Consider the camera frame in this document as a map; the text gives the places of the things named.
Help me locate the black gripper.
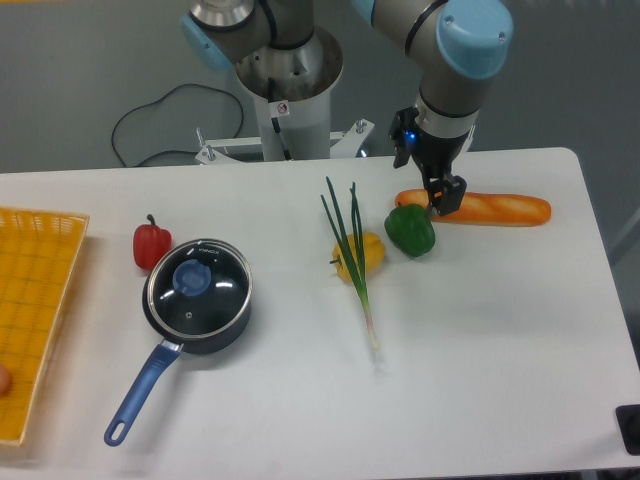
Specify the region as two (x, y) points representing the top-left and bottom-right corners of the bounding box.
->
(410, 127), (469, 216)

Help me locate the glass pot lid blue knob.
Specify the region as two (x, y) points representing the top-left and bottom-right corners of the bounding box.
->
(148, 239), (251, 338)

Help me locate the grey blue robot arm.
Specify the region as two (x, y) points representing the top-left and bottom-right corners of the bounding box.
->
(180, 1), (513, 216)

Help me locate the orange baguette bread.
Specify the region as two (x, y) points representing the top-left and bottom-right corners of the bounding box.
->
(394, 189), (552, 228)

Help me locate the green bell pepper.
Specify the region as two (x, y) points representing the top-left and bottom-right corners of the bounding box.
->
(384, 204), (436, 258)

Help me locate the yellow bell pepper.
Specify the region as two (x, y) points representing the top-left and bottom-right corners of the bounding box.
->
(331, 232), (386, 283)

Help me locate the green spring onion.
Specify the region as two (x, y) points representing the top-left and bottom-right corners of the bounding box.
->
(321, 177), (380, 352)

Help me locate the black device at table edge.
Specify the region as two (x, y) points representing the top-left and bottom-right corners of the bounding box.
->
(615, 404), (640, 456)

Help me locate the red bell pepper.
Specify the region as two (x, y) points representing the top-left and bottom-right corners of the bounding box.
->
(133, 214), (172, 271)

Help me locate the yellow woven basket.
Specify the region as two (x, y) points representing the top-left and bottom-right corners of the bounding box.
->
(1, 207), (90, 446)

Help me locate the black camera box on wrist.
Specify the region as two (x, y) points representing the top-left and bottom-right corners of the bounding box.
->
(388, 107), (419, 169)

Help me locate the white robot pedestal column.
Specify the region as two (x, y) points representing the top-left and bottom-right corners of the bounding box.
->
(235, 27), (343, 161)

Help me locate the white pedestal base frame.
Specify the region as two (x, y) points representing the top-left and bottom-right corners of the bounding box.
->
(194, 118), (477, 165)

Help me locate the dark saucepan blue handle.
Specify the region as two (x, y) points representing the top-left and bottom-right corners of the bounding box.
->
(103, 238), (254, 448)

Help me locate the black cable on floor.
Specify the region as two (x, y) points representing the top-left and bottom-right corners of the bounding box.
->
(110, 83), (245, 169)

